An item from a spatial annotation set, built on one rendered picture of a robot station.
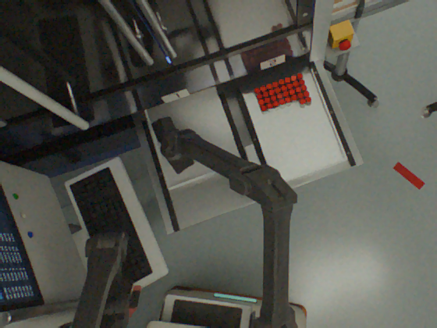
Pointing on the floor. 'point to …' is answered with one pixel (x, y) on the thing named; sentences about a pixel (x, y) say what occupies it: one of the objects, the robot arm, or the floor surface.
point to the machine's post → (320, 29)
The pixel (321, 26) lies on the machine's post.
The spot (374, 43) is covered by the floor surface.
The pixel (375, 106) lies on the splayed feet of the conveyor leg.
